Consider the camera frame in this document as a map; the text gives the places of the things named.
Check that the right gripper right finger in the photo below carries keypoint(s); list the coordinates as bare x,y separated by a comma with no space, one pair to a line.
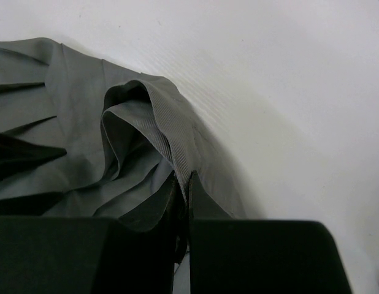
258,256

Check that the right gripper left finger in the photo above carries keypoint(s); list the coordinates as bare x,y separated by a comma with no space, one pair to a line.
134,253

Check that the grey pleated skirt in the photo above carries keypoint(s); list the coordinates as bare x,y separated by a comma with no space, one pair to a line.
80,136

